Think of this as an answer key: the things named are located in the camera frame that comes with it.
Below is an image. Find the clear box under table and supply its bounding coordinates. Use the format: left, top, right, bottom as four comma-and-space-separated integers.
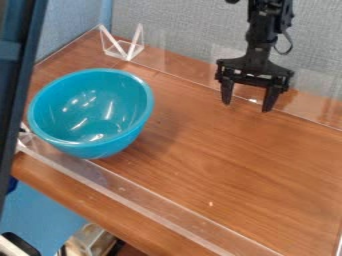
56, 223, 117, 256

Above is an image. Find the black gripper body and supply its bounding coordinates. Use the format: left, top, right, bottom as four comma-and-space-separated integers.
215, 56, 293, 92

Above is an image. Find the dark blue foreground post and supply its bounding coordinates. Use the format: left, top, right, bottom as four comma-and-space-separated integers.
0, 0, 48, 218

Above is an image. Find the black object bottom left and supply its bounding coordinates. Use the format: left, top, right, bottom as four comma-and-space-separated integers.
0, 232, 41, 256

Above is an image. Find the clear acrylic back barrier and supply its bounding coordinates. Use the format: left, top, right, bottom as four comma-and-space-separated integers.
132, 46, 342, 130

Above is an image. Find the clear acrylic left bracket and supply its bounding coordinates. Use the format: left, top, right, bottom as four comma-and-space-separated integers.
17, 122, 33, 146

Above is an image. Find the blue plastic bowl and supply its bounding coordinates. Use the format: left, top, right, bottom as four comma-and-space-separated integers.
26, 68, 154, 159

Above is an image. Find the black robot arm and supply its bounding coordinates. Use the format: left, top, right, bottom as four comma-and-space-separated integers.
215, 0, 293, 112

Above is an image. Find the clear acrylic barrier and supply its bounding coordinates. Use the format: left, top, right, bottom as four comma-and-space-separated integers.
132, 46, 342, 130
17, 133, 281, 256

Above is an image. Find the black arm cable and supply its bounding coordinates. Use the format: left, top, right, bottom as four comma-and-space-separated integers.
271, 31, 295, 56

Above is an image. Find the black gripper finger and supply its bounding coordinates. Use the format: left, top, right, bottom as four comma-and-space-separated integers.
220, 79, 233, 105
261, 86, 283, 112

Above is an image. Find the clear acrylic corner bracket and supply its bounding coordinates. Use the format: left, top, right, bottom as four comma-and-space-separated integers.
98, 24, 144, 61

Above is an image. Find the clear acrylic front barrier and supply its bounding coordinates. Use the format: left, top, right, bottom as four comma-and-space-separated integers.
17, 133, 281, 256

